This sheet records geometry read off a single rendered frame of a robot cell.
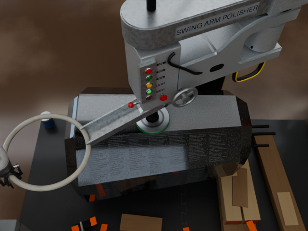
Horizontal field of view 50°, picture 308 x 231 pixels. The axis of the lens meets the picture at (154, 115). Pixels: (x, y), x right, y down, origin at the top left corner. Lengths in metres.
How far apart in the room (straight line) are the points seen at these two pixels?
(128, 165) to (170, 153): 0.28
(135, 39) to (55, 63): 2.25
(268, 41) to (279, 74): 1.70
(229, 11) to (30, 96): 2.34
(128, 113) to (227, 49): 0.68
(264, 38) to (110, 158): 1.13
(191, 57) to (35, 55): 2.34
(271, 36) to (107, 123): 1.02
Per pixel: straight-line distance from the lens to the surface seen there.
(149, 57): 1.44
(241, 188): 2.59
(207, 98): 2.20
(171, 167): 2.13
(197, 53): 1.66
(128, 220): 2.54
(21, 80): 3.53
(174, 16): 1.39
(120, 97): 2.19
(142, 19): 1.37
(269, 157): 2.90
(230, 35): 1.67
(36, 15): 4.16
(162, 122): 2.05
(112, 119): 1.97
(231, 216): 2.52
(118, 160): 2.10
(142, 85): 1.53
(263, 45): 1.90
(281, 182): 2.85
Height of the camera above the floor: 2.59
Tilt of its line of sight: 58 degrees down
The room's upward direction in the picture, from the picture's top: straight up
